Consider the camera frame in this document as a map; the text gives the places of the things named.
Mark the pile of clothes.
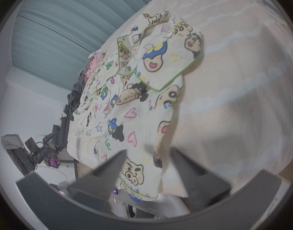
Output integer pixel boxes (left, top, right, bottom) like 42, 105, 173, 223
66, 53, 106, 115

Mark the white printed pyjama top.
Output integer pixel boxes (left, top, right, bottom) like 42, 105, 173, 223
72, 11, 205, 201

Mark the blue-green curtain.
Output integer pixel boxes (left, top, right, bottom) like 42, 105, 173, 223
11, 16, 95, 90
17, 0, 166, 54

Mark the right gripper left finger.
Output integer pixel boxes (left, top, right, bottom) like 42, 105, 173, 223
68, 149, 128, 209

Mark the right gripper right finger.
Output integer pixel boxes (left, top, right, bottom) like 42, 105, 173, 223
170, 147, 231, 208

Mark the bed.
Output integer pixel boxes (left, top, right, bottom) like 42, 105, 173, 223
65, 0, 293, 201

